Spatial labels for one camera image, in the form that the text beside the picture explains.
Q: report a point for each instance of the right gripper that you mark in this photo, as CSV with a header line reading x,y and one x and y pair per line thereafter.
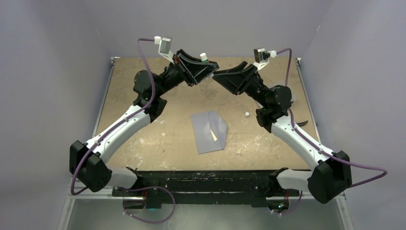
x,y
237,83

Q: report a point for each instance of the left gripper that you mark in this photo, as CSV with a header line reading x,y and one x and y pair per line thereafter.
x,y
198,70

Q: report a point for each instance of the white green glue stick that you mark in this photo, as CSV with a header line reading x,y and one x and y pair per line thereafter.
x,y
204,57

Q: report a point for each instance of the grey envelope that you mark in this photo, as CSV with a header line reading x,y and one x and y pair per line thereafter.
x,y
202,123

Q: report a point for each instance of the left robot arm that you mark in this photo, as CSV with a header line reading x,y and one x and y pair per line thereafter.
x,y
88,160

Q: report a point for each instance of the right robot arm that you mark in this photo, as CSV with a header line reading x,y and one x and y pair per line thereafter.
x,y
329,173

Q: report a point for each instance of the clear plastic screw box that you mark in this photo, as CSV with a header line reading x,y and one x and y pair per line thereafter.
x,y
293,95

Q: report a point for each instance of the black pliers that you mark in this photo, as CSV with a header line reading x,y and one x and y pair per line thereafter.
x,y
302,123

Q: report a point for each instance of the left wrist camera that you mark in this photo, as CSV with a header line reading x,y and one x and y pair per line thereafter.
x,y
164,46

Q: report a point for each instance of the black base frame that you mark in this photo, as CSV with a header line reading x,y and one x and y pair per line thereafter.
x,y
257,188

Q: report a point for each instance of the aluminium rail frame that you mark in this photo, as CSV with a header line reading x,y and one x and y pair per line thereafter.
x,y
329,172

